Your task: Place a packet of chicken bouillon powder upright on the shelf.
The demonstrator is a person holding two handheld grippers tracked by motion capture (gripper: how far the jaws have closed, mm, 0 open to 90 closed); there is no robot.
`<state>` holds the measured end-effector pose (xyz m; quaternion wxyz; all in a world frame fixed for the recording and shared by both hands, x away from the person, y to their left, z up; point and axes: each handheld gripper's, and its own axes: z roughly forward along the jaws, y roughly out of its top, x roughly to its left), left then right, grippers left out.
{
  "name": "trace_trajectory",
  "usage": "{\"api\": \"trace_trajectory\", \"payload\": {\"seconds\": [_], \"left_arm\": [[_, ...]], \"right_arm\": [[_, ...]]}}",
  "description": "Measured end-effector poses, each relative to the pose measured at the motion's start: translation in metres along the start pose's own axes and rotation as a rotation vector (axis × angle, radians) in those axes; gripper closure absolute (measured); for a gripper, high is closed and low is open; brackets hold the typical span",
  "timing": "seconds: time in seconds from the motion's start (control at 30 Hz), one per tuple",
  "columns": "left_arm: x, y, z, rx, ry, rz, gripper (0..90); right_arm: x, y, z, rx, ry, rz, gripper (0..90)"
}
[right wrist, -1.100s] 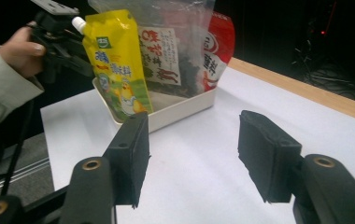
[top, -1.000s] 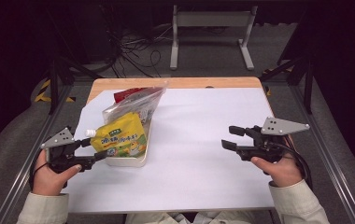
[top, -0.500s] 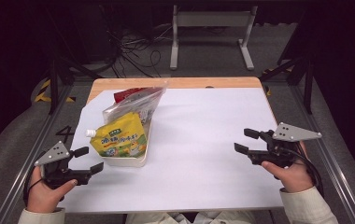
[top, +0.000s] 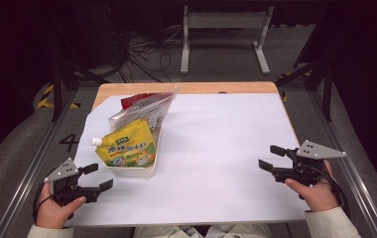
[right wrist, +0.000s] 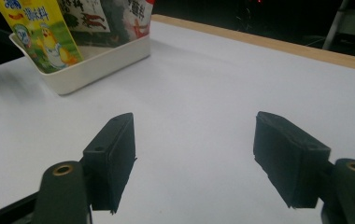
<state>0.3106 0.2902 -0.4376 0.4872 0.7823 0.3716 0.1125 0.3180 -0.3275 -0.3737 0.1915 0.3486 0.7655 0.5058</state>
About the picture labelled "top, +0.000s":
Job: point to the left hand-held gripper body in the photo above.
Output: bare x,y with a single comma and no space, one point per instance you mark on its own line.
69,190

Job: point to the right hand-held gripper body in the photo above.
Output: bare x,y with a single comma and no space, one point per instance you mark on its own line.
309,172

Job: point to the yellow spout pouch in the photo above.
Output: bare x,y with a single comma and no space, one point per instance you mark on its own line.
128,145

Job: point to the white paper sheet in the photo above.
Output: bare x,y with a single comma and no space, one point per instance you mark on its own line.
216,155

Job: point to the person's right hand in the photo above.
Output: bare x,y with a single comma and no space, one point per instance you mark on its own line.
320,196

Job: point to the white plastic container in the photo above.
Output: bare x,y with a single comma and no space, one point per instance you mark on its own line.
133,171

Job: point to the person's left hand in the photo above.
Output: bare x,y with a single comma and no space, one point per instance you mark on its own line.
52,214

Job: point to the clear dried seaweed packet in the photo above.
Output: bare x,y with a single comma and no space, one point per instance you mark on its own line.
143,109

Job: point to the black metal stand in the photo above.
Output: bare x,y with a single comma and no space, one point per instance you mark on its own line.
327,89
57,89

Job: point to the white metal stand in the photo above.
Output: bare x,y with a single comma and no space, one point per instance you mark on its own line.
224,20

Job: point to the person's torso clothing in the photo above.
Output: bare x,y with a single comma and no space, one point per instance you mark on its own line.
203,232

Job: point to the metal floor rail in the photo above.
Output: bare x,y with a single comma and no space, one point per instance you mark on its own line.
21,185
358,185

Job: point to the red seasoning packet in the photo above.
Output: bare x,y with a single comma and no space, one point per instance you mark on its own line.
133,99

